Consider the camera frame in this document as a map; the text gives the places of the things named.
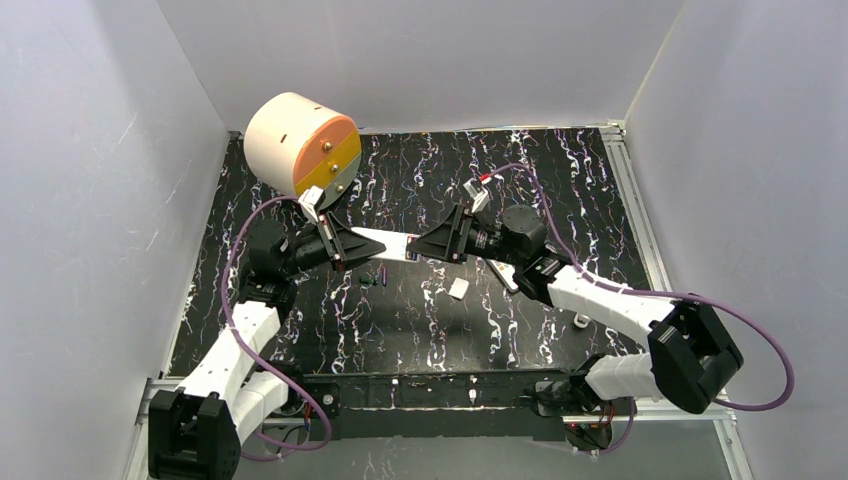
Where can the white remote with buttons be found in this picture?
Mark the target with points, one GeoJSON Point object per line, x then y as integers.
{"type": "Point", "coordinates": [395, 244]}

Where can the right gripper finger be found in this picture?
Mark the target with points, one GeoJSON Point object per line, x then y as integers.
{"type": "Point", "coordinates": [447, 232]}
{"type": "Point", "coordinates": [418, 250]}

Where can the round three-colour drawer box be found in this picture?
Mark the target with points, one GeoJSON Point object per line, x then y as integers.
{"type": "Point", "coordinates": [293, 143]}

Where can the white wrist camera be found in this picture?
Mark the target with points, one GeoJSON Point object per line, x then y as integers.
{"type": "Point", "coordinates": [310, 202]}
{"type": "Point", "coordinates": [478, 193]}

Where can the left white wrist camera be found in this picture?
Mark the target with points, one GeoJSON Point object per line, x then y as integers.
{"type": "Point", "coordinates": [310, 202]}

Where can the long white remote control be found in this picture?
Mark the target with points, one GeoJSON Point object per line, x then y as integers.
{"type": "Point", "coordinates": [504, 273]}

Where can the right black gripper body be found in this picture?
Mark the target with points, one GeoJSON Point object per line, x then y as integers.
{"type": "Point", "coordinates": [457, 235]}

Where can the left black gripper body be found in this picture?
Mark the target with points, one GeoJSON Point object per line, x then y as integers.
{"type": "Point", "coordinates": [332, 240]}

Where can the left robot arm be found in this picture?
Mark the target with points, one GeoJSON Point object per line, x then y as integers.
{"type": "Point", "coordinates": [197, 429]}

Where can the white battery cover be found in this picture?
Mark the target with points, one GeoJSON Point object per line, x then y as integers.
{"type": "Point", "coordinates": [458, 289]}

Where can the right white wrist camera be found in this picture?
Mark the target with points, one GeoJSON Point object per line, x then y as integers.
{"type": "Point", "coordinates": [478, 193]}

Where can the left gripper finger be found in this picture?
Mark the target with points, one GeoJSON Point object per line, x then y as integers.
{"type": "Point", "coordinates": [346, 238]}
{"type": "Point", "coordinates": [356, 255]}

